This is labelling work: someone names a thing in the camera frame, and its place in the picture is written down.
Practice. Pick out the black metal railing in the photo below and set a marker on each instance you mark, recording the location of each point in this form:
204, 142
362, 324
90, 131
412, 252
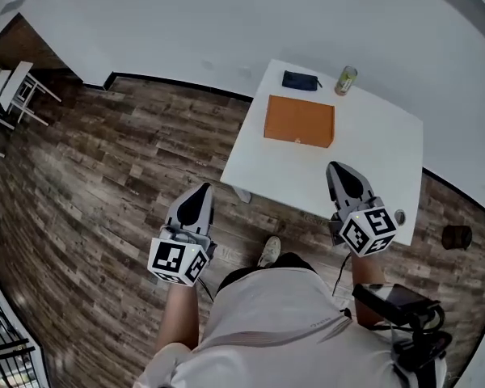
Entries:
8, 344

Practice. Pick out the dark cylindrical bin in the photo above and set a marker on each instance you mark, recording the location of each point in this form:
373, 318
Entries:
456, 237

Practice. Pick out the person's black shorts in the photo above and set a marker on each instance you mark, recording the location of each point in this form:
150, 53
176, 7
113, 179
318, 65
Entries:
246, 275

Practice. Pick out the dark blue zip pouch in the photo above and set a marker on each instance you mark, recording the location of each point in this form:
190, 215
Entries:
301, 80

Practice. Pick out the person's left forearm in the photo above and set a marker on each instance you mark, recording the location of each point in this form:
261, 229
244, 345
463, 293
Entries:
178, 317

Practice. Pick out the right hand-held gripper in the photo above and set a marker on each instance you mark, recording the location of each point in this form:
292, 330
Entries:
368, 233

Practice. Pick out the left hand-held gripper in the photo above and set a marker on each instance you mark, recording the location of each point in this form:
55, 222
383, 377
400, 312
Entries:
169, 259

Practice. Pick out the person's white shirt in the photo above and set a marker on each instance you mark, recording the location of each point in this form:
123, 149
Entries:
275, 313

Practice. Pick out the black phone on mount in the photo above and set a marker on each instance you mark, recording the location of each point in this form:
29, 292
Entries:
396, 303

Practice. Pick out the green label drink can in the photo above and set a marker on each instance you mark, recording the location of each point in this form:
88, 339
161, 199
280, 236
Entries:
345, 81

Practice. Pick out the white frame side table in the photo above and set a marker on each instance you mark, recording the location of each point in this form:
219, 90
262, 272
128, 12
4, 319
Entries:
18, 83

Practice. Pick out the white sneaker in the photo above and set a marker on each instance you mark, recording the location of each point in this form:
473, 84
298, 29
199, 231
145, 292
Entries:
270, 251

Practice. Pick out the person's right forearm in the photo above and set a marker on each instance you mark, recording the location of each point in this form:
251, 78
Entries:
363, 271

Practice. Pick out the orange cardboard box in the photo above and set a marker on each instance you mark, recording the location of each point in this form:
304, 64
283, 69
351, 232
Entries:
283, 138

